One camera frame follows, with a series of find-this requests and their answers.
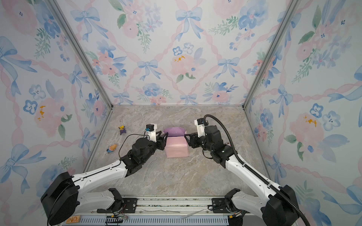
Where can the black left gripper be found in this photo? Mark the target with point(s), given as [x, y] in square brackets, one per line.
[161, 146]

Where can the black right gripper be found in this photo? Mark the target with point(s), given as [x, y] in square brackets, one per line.
[194, 138]

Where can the purple pink wrapping paper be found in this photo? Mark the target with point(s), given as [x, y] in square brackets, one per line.
[176, 144]

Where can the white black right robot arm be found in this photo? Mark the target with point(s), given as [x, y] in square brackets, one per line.
[275, 205]

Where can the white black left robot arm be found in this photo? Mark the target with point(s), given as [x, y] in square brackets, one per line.
[68, 195]

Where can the purple yellow toy figure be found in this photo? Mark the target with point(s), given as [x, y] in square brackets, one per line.
[122, 130]

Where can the orange blue toy figure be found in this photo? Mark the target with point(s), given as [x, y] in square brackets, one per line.
[111, 148]

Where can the orange tag label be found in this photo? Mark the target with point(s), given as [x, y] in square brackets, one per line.
[74, 219]

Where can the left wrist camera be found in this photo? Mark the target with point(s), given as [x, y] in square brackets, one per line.
[150, 131]

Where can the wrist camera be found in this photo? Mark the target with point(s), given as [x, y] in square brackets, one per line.
[201, 123]
[150, 131]

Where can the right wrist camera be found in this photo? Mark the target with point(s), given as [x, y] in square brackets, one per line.
[201, 123]

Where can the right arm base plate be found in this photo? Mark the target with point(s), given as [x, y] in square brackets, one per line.
[223, 205]

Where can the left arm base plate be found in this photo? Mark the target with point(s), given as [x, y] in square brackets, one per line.
[126, 205]

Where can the aluminium front rail frame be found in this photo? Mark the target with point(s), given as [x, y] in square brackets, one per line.
[168, 211]

